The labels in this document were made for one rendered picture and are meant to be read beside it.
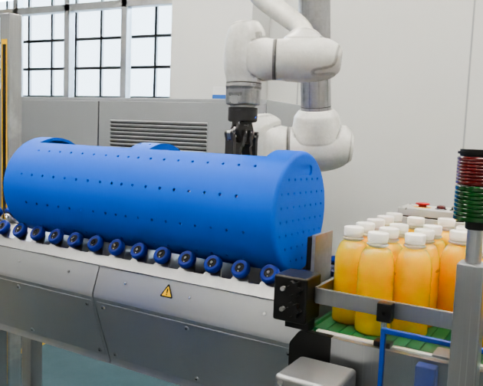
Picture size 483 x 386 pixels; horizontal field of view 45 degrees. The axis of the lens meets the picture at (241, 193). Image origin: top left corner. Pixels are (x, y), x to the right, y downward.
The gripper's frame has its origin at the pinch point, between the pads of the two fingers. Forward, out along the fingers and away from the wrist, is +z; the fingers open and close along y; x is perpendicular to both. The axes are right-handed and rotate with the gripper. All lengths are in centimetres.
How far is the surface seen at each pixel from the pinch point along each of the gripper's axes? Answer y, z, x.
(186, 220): 19.7, 6.9, -2.5
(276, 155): 11.1, -8.8, 15.7
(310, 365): 34, 28, 36
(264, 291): 17.0, 21.1, 17.0
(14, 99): -27, -25, -121
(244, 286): 16.9, 20.9, 12.0
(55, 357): -90, 111, -169
